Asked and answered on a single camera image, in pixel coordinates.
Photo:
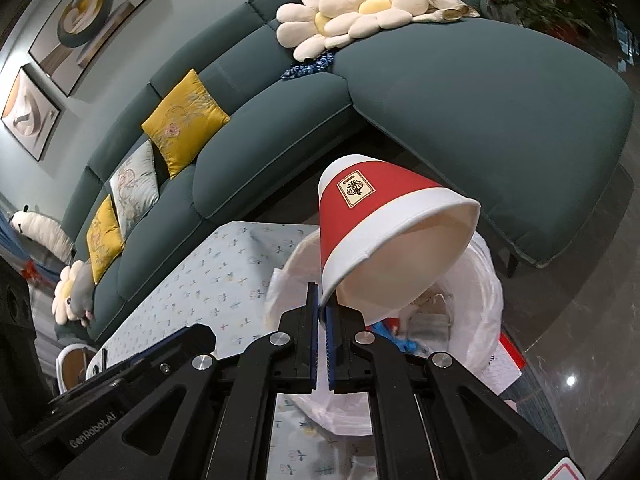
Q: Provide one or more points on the white plush pillow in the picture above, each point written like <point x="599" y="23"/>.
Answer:
<point x="40" y="232"/>

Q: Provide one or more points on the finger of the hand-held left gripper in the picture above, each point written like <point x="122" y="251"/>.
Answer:
<point x="175" y="345"/>

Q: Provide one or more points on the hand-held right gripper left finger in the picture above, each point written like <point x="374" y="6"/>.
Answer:
<point x="305" y="350"/>

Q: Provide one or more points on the grey embroidered cushion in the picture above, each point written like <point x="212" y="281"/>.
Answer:
<point x="135" y="185"/>

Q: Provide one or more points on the green potted plant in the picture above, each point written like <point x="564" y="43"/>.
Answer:
<point x="540" y="5"/>

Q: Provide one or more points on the white red-edged board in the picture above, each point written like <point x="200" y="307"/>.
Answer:
<point x="502" y="362"/>

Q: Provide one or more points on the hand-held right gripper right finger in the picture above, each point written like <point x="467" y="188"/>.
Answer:
<point x="329" y="355"/>

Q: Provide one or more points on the blue knitted cloth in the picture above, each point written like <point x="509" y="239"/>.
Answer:
<point x="310" y="66"/>

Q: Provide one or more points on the large yellow embroidered cushion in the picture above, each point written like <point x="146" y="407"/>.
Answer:
<point x="182" y="120"/>

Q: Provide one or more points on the grey crumpled wrapper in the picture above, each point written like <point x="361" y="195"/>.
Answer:
<point x="432" y="321"/>

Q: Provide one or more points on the small framed abstract painting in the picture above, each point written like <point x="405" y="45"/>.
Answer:
<point x="27" y="112"/>

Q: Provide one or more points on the small white flower cushion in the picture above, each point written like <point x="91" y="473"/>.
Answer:
<point x="62" y="295"/>

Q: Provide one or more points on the large framed abstract painting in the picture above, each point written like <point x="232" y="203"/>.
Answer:
<point x="90" y="20"/>

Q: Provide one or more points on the black slim object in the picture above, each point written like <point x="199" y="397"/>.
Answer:
<point x="104" y="360"/>

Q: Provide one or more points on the blue crumpled glove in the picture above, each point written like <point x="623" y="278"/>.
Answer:
<point x="395" y="340"/>

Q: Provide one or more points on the red and white paper cup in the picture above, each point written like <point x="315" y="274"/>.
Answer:
<point x="380" y="220"/>

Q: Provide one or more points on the bin with white plastic bag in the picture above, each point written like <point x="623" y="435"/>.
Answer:
<point x="475" y="310"/>

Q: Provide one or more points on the blue striped cloth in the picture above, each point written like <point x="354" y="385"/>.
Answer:
<point x="25" y="260"/>

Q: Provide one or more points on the small yellow embroidered cushion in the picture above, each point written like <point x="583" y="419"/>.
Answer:
<point x="102" y="240"/>

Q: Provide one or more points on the dark green sofa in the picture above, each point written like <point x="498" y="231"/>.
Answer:
<point x="450" y="110"/>

